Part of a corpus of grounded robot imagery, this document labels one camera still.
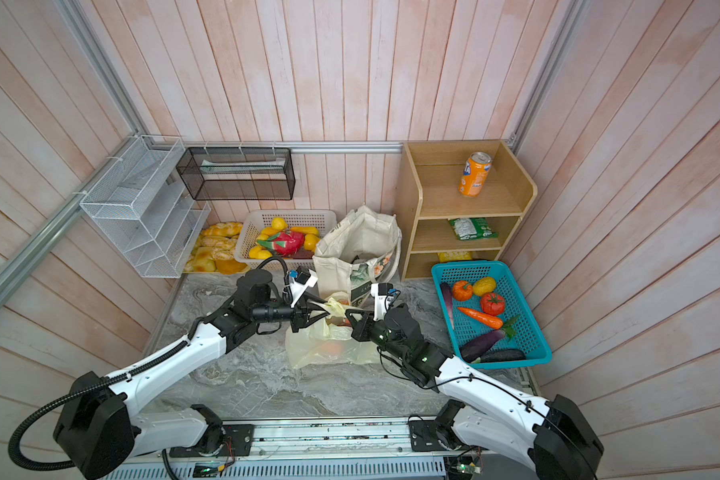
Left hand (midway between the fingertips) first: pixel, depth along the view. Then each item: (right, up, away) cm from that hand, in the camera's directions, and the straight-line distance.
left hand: (327, 313), depth 73 cm
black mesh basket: (-36, +45, +33) cm, 66 cm away
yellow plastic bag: (0, -6, -1) cm, 6 cm away
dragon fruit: (-18, +19, +31) cm, 41 cm away
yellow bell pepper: (+50, +5, +25) cm, 56 cm away
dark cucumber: (+49, -14, +11) cm, 52 cm away
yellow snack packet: (+44, +15, +34) cm, 57 cm away
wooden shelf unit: (+39, +31, +16) cm, 52 cm away
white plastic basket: (-33, +27, +38) cm, 57 cm away
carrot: (+49, -6, +18) cm, 52 cm away
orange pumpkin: (+42, +3, +23) cm, 48 cm away
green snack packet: (+44, +23, +20) cm, 54 cm away
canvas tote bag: (+9, +16, +36) cm, 41 cm away
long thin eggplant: (+37, +2, +22) cm, 43 cm away
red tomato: (+51, -1, +19) cm, 54 cm away
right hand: (+4, 0, +2) cm, 5 cm away
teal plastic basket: (+43, -8, +19) cm, 48 cm away
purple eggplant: (+42, -12, +13) cm, 46 cm away
